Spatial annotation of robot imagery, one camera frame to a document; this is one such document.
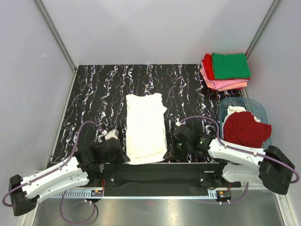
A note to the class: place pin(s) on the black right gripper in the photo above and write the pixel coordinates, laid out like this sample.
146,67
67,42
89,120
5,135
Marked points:
173,153

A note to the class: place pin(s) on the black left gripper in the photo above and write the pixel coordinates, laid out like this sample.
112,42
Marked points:
122,158

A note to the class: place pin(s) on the white printed t shirt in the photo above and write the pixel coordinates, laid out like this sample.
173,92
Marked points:
145,129

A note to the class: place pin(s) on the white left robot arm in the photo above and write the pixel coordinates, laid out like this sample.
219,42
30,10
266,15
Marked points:
84,168

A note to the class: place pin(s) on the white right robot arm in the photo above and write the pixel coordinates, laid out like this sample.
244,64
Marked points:
268,167

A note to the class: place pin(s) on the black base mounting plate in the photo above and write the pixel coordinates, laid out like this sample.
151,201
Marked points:
163,180

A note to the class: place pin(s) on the left control board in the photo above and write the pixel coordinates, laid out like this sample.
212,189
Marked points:
96,193

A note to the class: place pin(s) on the control board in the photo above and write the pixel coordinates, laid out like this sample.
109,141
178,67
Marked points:
96,193
225,194

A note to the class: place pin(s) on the right control board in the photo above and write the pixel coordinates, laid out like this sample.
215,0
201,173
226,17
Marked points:
225,194

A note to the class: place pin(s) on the white t shirt in bin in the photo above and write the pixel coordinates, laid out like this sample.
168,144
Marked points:
233,109

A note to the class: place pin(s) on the dark red t shirt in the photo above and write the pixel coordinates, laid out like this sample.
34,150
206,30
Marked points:
242,129

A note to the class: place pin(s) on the pink folded t shirt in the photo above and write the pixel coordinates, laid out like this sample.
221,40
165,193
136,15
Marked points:
218,85

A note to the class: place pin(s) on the clear blue plastic bin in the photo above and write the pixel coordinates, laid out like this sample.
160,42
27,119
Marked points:
252,106

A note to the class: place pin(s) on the red folded t shirt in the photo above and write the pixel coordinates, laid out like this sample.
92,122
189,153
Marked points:
208,66

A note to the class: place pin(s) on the salmon folded t shirt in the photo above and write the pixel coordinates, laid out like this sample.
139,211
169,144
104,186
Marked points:
231,88

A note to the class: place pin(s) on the green folded t shirt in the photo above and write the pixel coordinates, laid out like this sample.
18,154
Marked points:
230,66

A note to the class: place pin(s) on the white slotted cable duct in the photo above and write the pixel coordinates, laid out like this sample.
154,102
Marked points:
79,193

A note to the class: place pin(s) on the aluminium rail frame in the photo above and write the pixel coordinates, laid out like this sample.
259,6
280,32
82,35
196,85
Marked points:
252,186

